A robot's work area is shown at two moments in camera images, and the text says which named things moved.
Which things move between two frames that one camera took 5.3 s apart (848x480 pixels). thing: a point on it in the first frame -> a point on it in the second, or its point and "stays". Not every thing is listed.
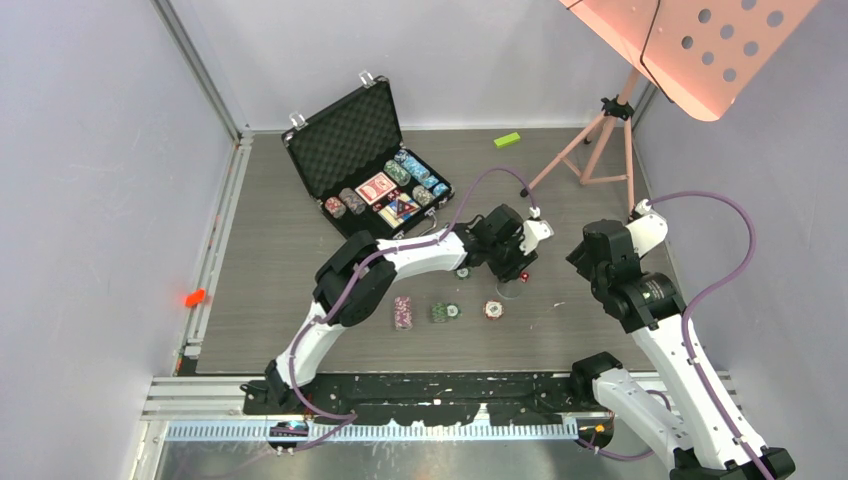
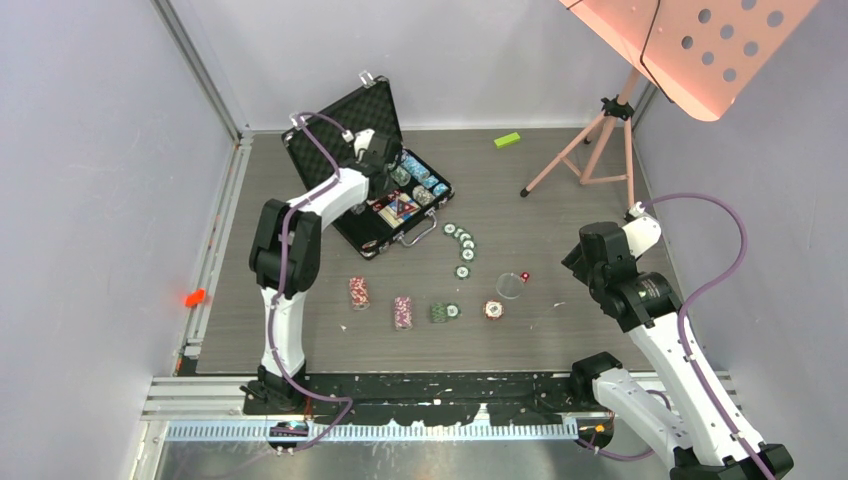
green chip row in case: x=398 y=173 stays
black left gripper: x=520 y=260 -> x=381 y=193
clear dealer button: x=508 y=290 stays
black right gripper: x=578 y=258 stays
